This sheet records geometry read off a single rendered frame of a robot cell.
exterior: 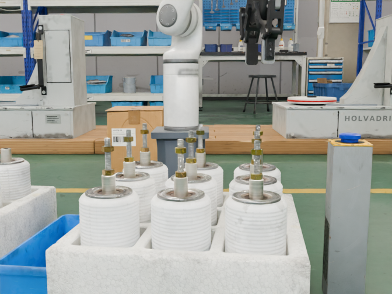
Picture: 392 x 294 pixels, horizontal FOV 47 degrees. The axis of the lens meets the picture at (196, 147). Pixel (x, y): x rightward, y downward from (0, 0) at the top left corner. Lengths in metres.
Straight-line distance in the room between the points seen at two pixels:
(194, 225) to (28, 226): 0.45
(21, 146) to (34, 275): 2.01
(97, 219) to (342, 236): 0.46
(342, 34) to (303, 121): 4.44
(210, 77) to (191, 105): 7.84
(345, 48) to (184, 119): 6.01
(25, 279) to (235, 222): 0.38
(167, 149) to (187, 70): 0.20
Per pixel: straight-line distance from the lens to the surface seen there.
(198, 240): 0.70
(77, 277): 0.73
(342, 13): 7.09
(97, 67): 9.24
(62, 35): 2.84
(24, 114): 2.86
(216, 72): 9.00
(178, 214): 0.68
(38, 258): 1.01
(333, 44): 7.03
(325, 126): 2.75
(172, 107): 1.16
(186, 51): 1.16
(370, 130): 2.83
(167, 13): 1.16
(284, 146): 2.64
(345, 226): 0.90
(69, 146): 2.71
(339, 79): 6.22
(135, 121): 1.94
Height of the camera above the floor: 0.43
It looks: 9 degrees down
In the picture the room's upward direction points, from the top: straight up
